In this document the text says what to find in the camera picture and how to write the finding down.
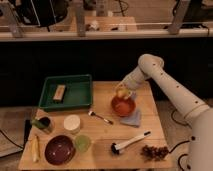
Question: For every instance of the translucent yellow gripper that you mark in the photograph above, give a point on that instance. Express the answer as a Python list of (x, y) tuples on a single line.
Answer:
[(122, 86)]

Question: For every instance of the yellow red apple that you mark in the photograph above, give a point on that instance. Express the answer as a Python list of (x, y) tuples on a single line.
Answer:
[(122, 93)]

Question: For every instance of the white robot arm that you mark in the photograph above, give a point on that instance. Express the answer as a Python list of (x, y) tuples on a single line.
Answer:
[(197, 113)]

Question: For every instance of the red orange bowl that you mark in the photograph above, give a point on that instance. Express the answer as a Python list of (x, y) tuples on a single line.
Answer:
[(123, 107)]

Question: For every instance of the dark maroon bowl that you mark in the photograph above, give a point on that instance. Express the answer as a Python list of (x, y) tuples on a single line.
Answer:
[(59, 150)]

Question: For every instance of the blue grey cloth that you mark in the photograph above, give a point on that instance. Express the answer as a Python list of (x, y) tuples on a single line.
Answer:
[(135, 118)]

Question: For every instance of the green plastic tray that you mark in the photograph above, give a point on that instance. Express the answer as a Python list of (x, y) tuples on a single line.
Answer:
[(78, 93)]

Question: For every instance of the black white brush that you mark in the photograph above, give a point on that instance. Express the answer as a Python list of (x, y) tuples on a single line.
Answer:
[(116, 148)]

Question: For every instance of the wooden block with sponge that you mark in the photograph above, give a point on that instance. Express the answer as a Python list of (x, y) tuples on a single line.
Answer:
[(59, 93)]

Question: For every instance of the light green cup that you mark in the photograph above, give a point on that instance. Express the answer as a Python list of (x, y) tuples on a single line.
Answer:
[(82, 143)]

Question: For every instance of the bunch of dark grapes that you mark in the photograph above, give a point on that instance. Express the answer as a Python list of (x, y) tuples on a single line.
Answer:
[(154, 153)]

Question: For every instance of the metal frame rail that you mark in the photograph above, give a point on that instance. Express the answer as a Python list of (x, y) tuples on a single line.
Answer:
[(50, 20)]

